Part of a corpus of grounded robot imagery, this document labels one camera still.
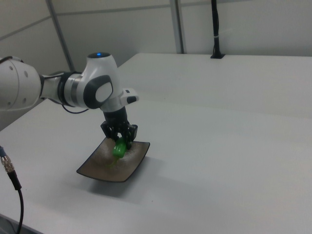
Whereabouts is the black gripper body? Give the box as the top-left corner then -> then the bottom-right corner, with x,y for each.
102,106 -> 129,126

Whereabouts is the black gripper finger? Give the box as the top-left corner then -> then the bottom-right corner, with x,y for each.
121,122 -> 139,150
100,121 -> 120,142

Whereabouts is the green chili pepper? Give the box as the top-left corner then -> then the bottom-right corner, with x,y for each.
106,137 -> 128,169

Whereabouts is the square brown ceramic plate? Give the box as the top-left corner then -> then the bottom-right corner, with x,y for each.
76,136 -> 151,183

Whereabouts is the black pole with white band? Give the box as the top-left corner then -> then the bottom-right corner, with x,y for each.
210,0 -> 225,59

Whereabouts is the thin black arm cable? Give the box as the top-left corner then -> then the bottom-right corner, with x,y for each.
39,72 -> 89,115

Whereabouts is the black cable with metal connector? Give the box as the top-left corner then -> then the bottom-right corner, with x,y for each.
0,144 -> 24,234

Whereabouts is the grey partition corner post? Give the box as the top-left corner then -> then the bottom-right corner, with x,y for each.
169,0 -> 184,55

